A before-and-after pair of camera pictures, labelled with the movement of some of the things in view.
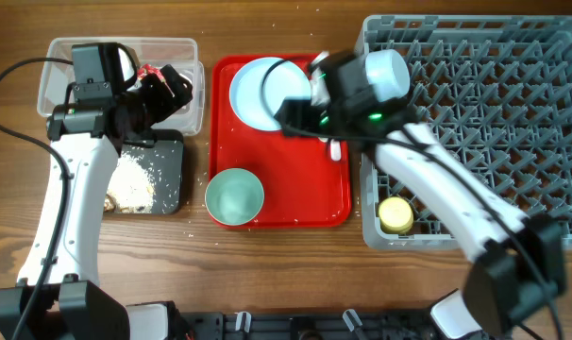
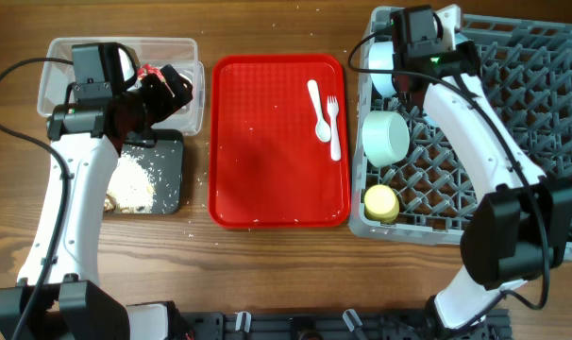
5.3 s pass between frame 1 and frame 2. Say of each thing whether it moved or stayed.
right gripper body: moved
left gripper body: stayed
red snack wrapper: stayed
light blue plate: moved
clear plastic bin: stayed
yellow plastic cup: moved
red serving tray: stayed
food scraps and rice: stayed
